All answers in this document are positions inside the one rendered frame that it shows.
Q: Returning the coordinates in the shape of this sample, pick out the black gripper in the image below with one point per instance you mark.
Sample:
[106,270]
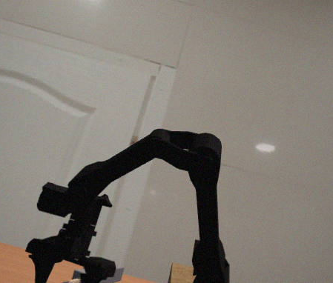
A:
[96,268]

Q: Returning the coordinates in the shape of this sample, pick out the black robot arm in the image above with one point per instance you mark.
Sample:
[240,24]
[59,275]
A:
[202,159]

